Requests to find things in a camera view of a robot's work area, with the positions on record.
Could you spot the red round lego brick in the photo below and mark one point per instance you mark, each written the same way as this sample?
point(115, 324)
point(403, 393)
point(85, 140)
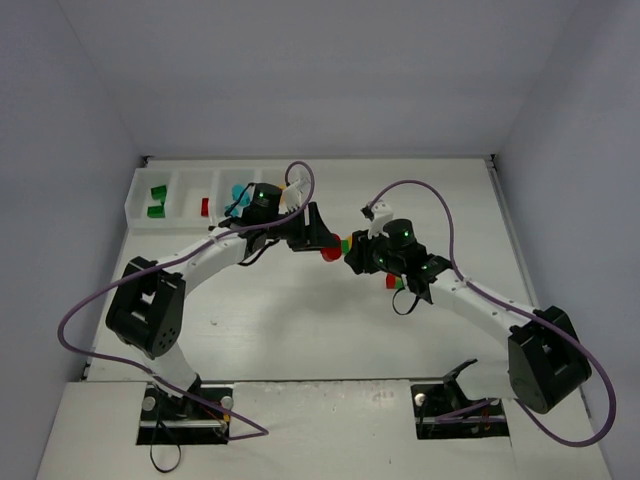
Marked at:
point(334, 252)

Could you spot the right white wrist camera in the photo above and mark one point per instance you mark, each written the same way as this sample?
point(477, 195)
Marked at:
point(379, 213)

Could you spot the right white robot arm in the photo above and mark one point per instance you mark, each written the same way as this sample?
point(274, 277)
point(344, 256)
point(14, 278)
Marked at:
point(541, 367)

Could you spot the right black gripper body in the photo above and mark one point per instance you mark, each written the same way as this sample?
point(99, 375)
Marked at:
point(363, 251)

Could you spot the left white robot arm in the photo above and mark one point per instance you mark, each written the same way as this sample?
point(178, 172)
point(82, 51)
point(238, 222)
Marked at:
point(146, 313)

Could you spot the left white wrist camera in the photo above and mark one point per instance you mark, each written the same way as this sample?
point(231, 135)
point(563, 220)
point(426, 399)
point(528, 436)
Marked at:
point(294, 194)

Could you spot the cyan round lego brick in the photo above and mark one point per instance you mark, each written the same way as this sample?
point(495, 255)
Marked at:
point(240, 193)

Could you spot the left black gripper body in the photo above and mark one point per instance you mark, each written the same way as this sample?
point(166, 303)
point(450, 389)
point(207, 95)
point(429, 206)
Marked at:
point(306, 228)

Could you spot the green lego brick stack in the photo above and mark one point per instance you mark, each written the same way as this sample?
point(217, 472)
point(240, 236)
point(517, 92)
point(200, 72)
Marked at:
point(159, 193)

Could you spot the clear plastic sorting tray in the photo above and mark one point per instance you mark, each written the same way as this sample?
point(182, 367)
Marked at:
point(186, 188)

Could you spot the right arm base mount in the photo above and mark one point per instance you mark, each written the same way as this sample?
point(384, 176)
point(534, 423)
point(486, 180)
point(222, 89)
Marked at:
point(442, 412)

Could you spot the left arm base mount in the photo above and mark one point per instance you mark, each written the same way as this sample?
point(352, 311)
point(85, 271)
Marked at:
point(168, 420)

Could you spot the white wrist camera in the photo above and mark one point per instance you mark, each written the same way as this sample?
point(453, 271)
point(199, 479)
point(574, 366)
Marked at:
point(294, 194)
point(379, 213)

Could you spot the green stepped lego brick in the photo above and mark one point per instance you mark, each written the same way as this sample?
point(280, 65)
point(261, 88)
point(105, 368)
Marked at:
point(156, 211)

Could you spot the cyan lego brick stack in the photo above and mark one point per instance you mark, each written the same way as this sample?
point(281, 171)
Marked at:
point(231, 210)

